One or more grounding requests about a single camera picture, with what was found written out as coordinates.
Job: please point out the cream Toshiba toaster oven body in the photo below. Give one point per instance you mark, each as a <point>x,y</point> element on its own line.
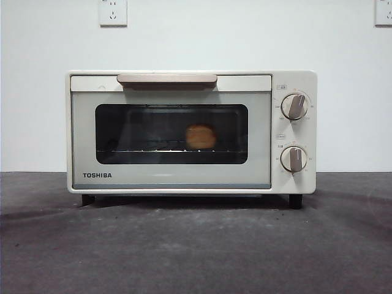
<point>295,131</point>

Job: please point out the cream temperature knob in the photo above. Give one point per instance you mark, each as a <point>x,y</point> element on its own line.
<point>294,106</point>

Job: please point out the cream timer knob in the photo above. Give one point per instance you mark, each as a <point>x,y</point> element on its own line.
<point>294,159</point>

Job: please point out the white wall socket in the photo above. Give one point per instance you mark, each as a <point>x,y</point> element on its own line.
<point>113,13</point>
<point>384,13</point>

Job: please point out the black oven foot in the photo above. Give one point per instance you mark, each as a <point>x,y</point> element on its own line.
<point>88,200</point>
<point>295,201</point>

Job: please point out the orange bread loaf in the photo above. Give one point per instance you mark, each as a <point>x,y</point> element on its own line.
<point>202,137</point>

